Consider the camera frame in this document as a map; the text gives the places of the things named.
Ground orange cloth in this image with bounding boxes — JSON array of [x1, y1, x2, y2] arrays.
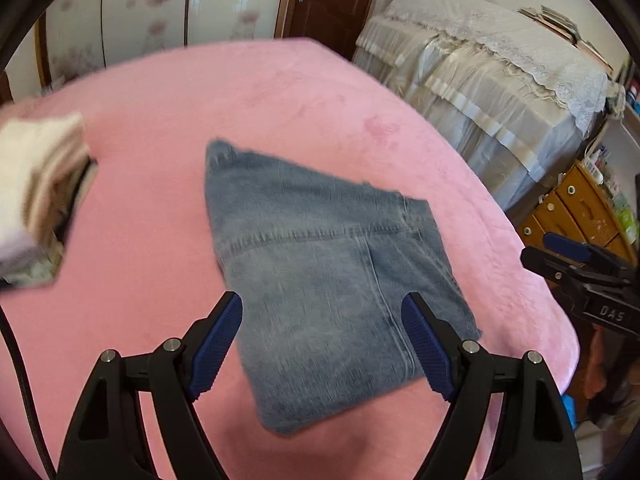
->
[[584, 329, 609, 402]]

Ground wooden drawer cabinet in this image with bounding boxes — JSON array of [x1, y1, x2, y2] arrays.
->
[[517, 160, 638, 271]]

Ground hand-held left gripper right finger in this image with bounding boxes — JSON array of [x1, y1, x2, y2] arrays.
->
[[401, 292, 583, 480]]

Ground lace-covered furniture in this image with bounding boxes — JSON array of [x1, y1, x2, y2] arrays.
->
[[352, 0, 613, 211]]

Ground pink blanket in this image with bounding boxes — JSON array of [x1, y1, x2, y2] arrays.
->
[[0, 37, 581, 480]]

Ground floral sliding-door wardrobe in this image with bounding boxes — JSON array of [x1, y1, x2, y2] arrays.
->
[[35, 0, 301, 86]]

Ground blue jeans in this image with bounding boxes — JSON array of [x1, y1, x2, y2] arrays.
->
[[204, 139, 483, 436]]

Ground stack of books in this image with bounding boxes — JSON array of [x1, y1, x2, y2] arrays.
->
[[517, 4, 616, 73]]

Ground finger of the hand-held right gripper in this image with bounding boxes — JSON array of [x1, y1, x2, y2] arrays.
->
[[520, 246, 588, 293], [543, 231, 626, 276]]

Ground black cable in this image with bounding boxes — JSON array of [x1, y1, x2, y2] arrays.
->
[[0, 305, 56, 480]]

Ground green packet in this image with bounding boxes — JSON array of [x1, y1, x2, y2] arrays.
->
[[614, 194, 639, 242]]

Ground stack of folded clothes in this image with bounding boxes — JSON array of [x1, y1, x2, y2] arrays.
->
[[0, 112, 86, 261]]

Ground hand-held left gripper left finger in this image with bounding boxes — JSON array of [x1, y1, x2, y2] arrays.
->
[[57, 291, 244, 480]]

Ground light green folded garment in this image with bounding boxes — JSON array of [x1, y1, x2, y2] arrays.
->
[[0, 237, 67, 290]]

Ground white bottle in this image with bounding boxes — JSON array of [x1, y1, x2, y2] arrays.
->
[[586, 146, 609, 182]]

